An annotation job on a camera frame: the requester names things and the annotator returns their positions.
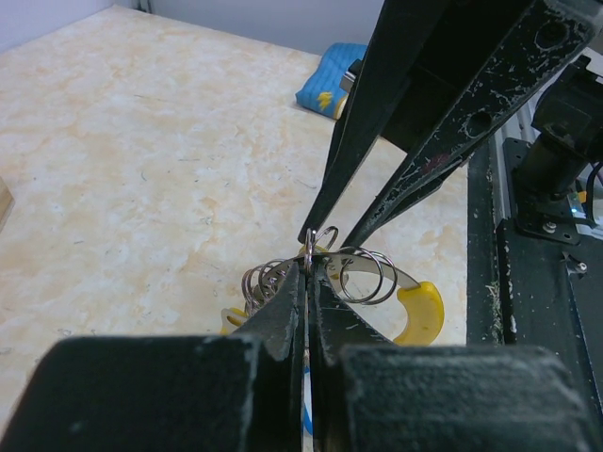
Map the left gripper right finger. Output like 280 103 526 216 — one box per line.
308 265 602 451

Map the blue folded cloth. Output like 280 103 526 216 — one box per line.
295 42 367 119

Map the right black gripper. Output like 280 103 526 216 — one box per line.
298 1 602 246

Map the metal numbered key organiser ring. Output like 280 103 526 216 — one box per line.
220 224 446 347

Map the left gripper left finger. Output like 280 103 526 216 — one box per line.
1 265 306 451

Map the black base frame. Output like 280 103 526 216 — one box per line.
465 51 603 349

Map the wooden clothes rack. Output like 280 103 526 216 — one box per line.
0 178 14 231

